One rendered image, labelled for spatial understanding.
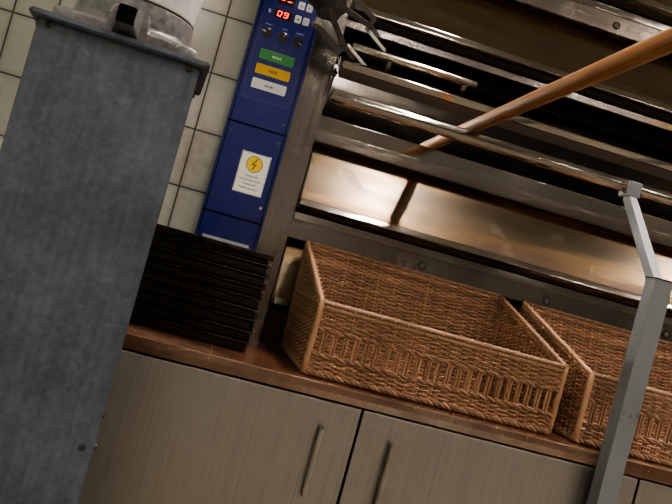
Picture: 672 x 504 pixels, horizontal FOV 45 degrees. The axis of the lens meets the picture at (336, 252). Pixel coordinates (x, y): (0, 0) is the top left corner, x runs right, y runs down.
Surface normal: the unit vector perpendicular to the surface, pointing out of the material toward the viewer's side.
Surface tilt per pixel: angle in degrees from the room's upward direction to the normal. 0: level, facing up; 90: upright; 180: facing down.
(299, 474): 90
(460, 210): 70
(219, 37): 90
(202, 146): 90
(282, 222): 90
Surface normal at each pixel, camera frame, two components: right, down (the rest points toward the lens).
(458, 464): 0.14, 0.01
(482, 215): 0.23, -0.32
